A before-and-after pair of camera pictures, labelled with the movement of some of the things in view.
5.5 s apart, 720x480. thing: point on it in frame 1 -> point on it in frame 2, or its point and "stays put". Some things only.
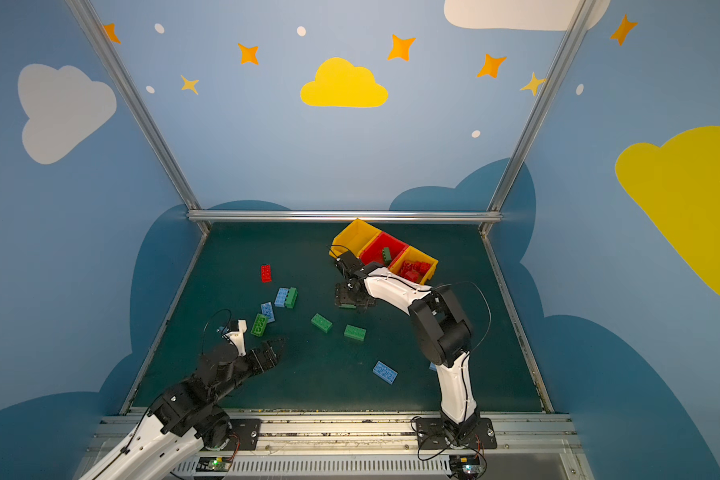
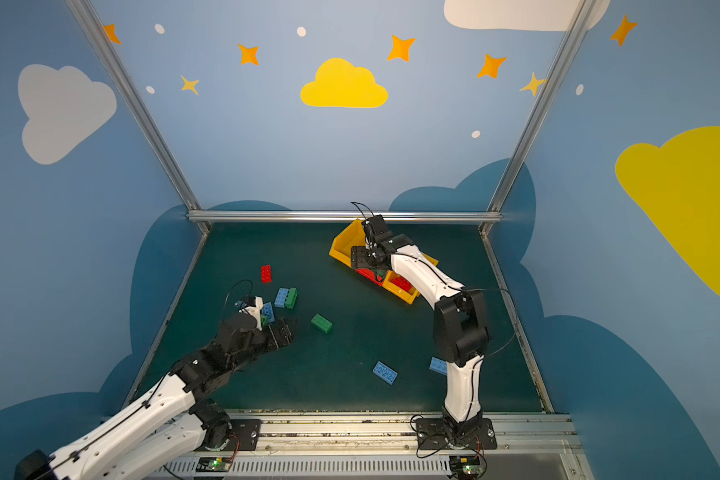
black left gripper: [257, 359] -> [273, 336]
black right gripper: [353, 293] -> [366, 257]
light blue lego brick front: [386, 372] stays put
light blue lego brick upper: [281, 297] stays put
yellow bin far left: [353, 238] stays put
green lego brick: [321, 323] stays put
